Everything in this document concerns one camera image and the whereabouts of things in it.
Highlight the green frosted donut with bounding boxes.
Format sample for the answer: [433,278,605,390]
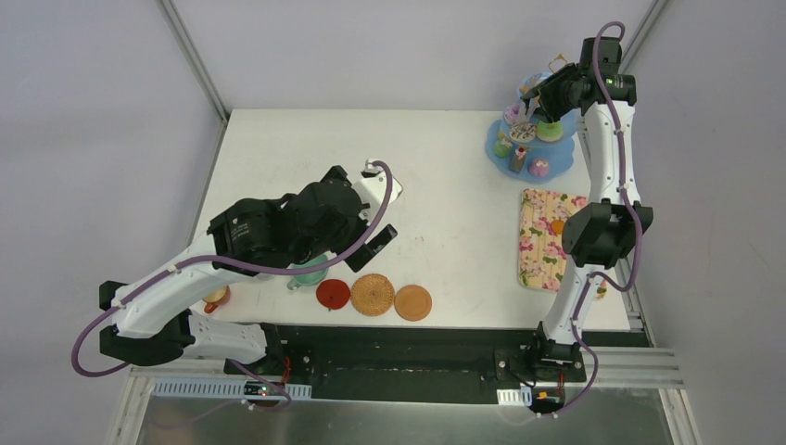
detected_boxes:
[536,121,564,143]

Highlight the purple sprinkled donut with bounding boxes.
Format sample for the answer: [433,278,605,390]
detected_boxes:
[503,101,529,126]

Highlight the white chocolate donut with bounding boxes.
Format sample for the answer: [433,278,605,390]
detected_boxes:
[509,121,537,144]

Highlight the pink cupcake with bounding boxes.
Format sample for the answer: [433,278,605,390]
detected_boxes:
[528,158,550,178]

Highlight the chocolate slice cake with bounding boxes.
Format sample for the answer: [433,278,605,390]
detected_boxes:
[508,146,529,174]

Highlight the small orange cookie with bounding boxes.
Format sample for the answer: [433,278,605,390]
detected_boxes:
[550,220,565,235]

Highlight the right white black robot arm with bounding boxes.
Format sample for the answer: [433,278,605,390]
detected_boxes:
[523,34,653,380]

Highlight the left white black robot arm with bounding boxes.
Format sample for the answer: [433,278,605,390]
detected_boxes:
[99,160,402,375]

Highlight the woven rattan coaster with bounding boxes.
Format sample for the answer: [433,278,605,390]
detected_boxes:
[349,273,396,317]

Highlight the red apple coaster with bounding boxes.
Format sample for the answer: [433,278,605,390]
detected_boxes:
[315,279,351,311]

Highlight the green teacup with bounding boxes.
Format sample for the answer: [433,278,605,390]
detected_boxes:
[286,254,328,290]

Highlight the orange round coaster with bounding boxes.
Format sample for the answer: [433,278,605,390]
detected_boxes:
[394,285,433,322]

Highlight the blue three-tier cake stand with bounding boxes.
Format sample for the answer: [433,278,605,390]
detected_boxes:
[485,54,577,184]

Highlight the orange small mug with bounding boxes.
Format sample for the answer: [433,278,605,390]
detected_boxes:
[202,286,231,314]

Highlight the floral serving tray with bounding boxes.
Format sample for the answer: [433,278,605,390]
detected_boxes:
[518,188,587,293]

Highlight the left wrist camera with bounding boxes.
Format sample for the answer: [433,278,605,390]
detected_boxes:
[352,159,387,222]

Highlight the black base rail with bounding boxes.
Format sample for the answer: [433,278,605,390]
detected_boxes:
[153,322,653,407]

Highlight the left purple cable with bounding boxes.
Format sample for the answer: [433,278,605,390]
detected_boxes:
[70,160,394,378]

